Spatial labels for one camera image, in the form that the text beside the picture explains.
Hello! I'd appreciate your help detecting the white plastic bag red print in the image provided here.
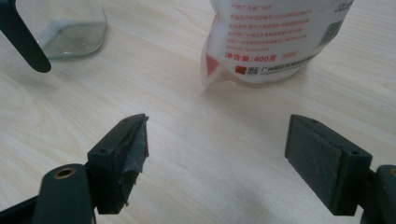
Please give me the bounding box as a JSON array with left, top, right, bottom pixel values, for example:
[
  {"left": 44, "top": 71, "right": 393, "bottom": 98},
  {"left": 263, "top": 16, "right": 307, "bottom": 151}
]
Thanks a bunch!
[{"left": 200, "top": 0, "right": 356, "bottom": 91}]

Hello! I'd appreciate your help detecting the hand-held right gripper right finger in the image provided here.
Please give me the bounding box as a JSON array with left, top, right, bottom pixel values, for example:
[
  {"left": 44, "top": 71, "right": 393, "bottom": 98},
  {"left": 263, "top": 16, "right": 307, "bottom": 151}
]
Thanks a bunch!
[{"left": 284, "top": 114, "right": 374, "bottom": 217}]

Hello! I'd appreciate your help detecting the square glass jar black lid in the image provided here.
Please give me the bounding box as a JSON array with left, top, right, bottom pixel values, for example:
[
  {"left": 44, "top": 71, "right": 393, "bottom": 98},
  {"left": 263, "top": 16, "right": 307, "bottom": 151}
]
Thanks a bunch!
[{"left": 14, "top": 0, "right": 108, "bottom": 60}]

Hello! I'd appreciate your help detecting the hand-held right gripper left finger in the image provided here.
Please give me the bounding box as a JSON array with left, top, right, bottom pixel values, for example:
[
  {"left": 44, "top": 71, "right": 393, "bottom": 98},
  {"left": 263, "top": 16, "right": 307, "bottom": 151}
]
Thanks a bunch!
[{"left": 87, "top": 113, "right": 150, "bottom": 216}]

